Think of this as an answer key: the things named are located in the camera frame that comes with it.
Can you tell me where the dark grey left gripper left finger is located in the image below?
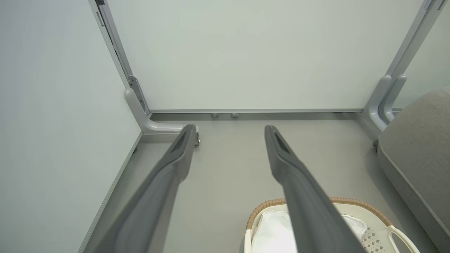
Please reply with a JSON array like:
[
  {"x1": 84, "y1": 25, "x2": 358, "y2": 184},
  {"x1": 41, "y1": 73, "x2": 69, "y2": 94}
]
[{"x1": 95, "y1": 124, "x2": 197, "y2": 253}]

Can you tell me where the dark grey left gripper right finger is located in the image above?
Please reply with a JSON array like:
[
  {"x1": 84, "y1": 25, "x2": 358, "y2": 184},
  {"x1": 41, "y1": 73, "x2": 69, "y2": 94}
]
[{"x1": 264, "y1": 125, "x2": 366, "y2": 253}]

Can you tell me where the grey fabric sofa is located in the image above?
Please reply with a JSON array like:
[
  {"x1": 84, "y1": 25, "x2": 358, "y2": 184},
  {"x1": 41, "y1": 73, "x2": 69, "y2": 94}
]
[{"x1": 377, "y1": 87, "x2": 450, "y2": 252}]

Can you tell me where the white garment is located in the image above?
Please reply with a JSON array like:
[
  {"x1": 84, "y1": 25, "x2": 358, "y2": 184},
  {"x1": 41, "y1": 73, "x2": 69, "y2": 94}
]
[{"x1": 251, "y1": 210, "x2": 368, "y2": 253}]

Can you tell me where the white laundry basket brown rim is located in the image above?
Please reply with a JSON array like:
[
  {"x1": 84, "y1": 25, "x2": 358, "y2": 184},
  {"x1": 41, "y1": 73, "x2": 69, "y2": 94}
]
[{"x1": 244, "y1": 197, "x2": 421, "y2": 253}]

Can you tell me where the grey partition foot with plate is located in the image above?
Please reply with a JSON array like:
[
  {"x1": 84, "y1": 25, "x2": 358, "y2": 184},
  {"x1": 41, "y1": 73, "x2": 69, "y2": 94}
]
[{"x1": 124, "y1": 88, "x2": 199, "y2": 135}]

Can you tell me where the grey curved partition foot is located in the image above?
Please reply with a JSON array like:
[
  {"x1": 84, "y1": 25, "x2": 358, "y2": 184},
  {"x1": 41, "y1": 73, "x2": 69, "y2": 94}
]
[
  {"x1": 383, "y1": 75, "x2": 408, "y2": 123},
  {"x1": 362, "y1": 74, "x2": 393, "y2": 134}
]

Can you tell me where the grey side panel rail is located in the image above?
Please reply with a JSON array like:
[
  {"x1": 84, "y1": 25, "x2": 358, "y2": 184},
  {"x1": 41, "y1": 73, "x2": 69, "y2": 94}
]
[{"x1": 77, "y1": 132, "x2": 143, "y2": 253}]

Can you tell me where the grey panel bottom rail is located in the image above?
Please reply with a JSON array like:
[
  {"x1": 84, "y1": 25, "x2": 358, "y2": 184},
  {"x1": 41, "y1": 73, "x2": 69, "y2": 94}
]
[{"x1": 149, "y1": 108, "x2": 365, "y2": 114}]

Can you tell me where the grey corner partition post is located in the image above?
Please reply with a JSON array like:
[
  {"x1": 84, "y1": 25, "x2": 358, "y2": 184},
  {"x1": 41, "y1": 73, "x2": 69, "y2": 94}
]
[{"x1": 88, "y1": 0, "x2": 152, "y2": 117}]

